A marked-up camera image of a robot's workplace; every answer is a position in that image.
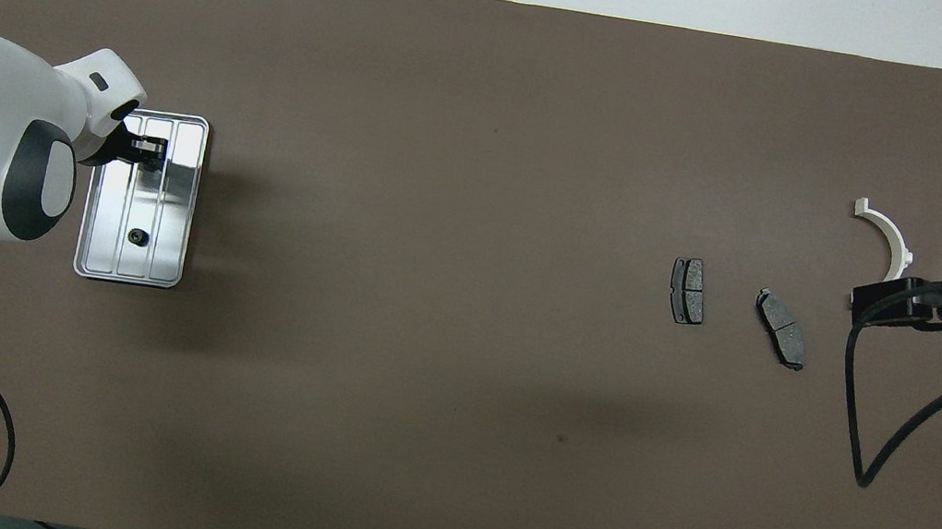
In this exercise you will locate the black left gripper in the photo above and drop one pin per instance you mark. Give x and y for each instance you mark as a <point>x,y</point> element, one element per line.
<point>122,147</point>

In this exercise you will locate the small black bearing gear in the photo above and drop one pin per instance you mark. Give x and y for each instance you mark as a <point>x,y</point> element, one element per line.
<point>136,236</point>

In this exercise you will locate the silver metal tray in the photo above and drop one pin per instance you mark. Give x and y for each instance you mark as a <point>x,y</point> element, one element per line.
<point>175,211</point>

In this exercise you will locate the long dark grey brake pad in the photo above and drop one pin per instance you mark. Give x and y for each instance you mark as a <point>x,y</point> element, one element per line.
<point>781,330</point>

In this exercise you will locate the short dark grey brake pad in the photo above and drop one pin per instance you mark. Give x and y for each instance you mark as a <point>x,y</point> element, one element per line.
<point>689,292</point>

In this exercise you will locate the brown table mat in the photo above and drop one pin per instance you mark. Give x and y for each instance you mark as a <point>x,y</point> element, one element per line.
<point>408,433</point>

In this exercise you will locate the white curved plastic bracket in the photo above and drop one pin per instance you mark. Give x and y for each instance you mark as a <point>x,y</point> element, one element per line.
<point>891,232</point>

